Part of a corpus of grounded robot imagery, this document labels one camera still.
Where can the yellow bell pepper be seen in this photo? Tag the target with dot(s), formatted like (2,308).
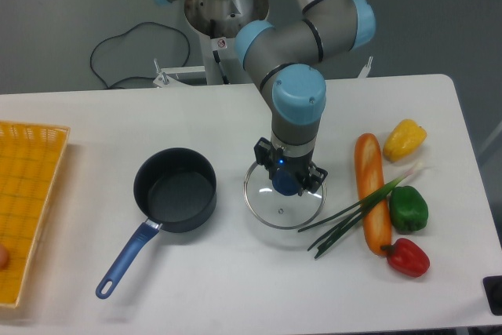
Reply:
(404,139)

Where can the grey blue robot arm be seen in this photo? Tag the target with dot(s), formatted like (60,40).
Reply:
(296,97)

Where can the green onion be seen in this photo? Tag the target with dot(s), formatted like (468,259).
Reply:
(372,210)

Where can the dark blue saucepan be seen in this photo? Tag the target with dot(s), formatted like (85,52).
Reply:
(176,190)

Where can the orange object in basket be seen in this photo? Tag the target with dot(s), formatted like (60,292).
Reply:
(4,257)

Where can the red bell pepper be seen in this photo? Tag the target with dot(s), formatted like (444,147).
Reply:
(406,257)

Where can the green bell pepper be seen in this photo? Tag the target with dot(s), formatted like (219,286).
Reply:
(408,210)

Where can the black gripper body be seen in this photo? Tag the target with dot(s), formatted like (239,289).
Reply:
(290,172)

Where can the glass lid blue knob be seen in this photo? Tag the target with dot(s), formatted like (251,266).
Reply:
(276,210)

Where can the yellow woven basket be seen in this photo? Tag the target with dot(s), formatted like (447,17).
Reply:
(31,155)

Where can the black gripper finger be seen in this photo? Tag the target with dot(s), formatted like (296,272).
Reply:
(311,179)
(266,156)

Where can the black object table corner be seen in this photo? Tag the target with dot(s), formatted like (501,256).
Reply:
(493,289)

